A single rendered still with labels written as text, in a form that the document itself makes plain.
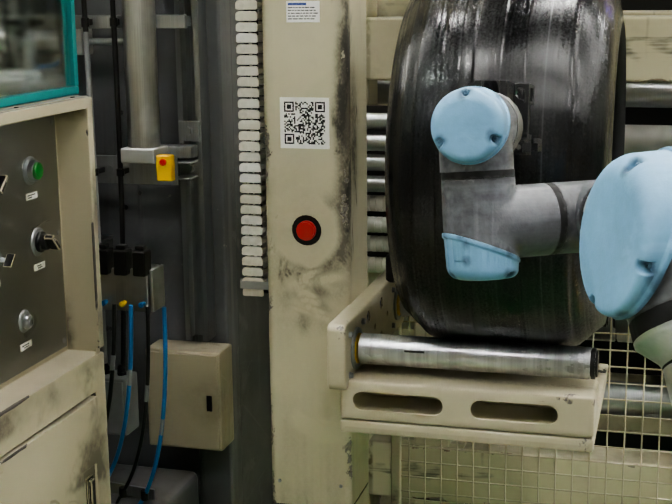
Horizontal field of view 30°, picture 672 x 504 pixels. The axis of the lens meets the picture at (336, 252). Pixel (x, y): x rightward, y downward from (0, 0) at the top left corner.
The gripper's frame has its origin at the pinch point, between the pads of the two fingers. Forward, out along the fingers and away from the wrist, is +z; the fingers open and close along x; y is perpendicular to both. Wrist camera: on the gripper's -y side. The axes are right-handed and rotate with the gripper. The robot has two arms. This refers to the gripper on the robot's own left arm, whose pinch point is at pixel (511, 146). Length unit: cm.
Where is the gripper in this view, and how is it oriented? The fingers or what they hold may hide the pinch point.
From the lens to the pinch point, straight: 157.9
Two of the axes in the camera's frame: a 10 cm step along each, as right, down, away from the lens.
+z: 2.6, -0.8, 9.6
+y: 0.2, -10.0, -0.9
